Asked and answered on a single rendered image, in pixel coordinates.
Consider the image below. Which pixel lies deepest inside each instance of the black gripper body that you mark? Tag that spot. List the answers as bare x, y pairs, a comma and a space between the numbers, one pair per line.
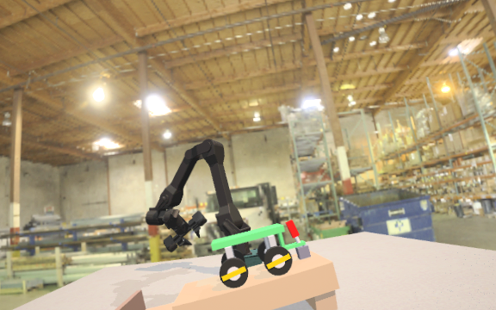
198, 219

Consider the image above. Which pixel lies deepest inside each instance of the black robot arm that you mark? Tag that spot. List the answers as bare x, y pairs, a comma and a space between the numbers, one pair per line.
228, 219

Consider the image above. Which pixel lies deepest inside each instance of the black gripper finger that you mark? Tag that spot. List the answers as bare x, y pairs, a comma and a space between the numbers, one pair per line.
185, 242
197, 231

